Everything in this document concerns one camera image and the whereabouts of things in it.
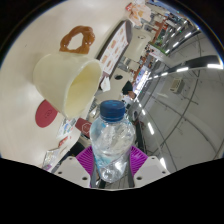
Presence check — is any dark food tray with liner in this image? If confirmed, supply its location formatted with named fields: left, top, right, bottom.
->
left=96, top=19, right=133, bottom=79

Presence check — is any group of ceiling lights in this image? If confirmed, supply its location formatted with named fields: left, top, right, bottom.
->
left=139, top=19, right=224, bottom=168

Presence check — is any clear plastic packet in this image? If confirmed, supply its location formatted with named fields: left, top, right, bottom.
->
left=41, top=148, right=61, bottom=171

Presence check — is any cream mug with brown handle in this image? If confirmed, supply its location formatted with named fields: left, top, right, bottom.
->
left=32, top=25, right=103, bottom=120

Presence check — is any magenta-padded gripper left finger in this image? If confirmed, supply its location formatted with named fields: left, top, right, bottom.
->
left=53, top=146, right=98, bottom=189

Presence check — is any flat round red coaster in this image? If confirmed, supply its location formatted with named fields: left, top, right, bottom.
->
left=35, top=99, right=60, bottom=129

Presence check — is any ceiling air conditioner unit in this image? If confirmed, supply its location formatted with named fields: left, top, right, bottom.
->
left=169, top=77, right=185, bottom=94

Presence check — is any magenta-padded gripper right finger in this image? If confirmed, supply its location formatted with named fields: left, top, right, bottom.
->
left=128, top=145, right=171, bottom=188

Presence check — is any red snack packet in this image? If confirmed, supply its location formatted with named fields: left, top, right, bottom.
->
left=58, top=135, right=69, bottom=148

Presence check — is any colourful sticker sheet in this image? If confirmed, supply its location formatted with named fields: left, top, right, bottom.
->
left=55, top=117, right=78, bottom=139

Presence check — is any crumpled food wrapper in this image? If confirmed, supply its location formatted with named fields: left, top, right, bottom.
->
left=128, top=1, right=148, bottom=26

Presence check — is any clear blue-capped water bottle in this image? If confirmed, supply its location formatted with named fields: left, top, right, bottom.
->
left=89, top=99, right=136, bottom=183

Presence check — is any white paper napkin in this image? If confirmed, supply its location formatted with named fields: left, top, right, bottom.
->
left=99, top=77, right=112, bottom=93

